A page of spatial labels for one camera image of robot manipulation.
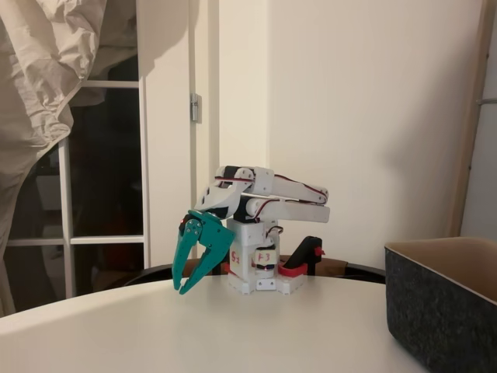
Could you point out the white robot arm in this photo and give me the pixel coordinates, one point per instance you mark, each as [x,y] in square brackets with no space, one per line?
[252,237]

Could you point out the dark grey felt bin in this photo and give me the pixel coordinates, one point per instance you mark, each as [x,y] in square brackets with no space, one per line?
[427,303]

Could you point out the yellow F5 tape label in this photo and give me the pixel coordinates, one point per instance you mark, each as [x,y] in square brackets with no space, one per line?
[235,257]

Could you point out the black clamp with red pad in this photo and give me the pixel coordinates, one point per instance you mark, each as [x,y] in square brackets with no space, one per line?
[306,248]
[226,269]

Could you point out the yellow F3 tape label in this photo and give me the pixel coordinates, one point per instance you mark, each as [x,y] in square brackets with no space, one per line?
[264,258]

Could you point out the white glazed door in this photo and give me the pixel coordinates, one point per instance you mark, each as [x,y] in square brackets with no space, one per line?
[143,155]

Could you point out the metal door hinge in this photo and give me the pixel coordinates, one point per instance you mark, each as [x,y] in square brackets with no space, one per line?
[195,109]

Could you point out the dark curved chair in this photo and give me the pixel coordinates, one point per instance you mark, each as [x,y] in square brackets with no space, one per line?
[369,270]

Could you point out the beige crumpled curtain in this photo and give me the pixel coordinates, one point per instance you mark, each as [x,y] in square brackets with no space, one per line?
[31,77]

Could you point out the wood framed frosted panel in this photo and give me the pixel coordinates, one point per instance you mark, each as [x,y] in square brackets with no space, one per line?
[471,116]

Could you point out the metal rail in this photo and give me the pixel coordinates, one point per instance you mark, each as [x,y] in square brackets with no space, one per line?
[487,101]

